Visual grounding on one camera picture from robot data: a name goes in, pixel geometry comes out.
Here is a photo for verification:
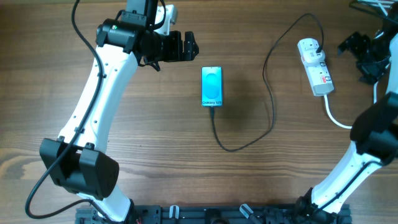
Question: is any Galaxy S25 smartphone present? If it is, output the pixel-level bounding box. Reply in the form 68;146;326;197
201;67;223;107

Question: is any black USB charging cable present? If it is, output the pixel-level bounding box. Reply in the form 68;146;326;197
209;12;325;153

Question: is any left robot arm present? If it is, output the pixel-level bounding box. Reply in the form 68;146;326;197
39;1;199;223

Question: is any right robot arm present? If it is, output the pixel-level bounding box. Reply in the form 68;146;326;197
294;35;397;223

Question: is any white charger plug adapter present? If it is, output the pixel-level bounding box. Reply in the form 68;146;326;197
301;49;325;67

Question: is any white power strip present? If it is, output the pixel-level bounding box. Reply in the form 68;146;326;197
297;38;334;96

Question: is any white power strip cord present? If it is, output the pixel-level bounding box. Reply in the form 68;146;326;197
323;81;379;130

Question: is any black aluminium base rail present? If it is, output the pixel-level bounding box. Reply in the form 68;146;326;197
75;204;353;224

